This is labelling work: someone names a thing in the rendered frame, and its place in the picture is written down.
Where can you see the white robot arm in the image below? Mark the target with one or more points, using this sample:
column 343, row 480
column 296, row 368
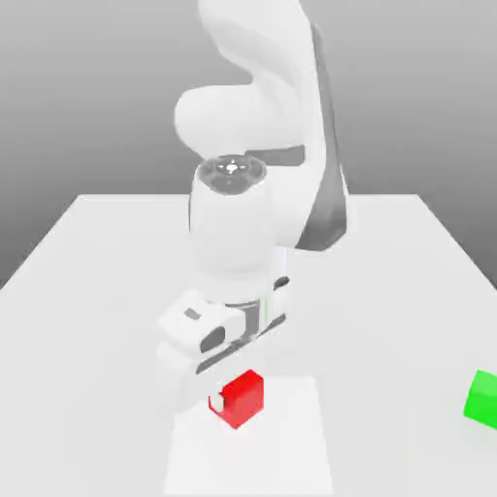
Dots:
column 233, row 217

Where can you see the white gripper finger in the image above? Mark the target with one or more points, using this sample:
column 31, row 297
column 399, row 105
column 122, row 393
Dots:
column 216, row 402

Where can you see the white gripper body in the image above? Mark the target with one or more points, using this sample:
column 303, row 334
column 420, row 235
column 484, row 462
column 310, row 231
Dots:
column 217, row 374

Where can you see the small green cube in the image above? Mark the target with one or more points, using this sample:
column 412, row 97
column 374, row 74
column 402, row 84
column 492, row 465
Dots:
column 481, row 400

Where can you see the small red cube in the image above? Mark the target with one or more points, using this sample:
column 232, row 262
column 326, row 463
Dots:
column 242, row 400

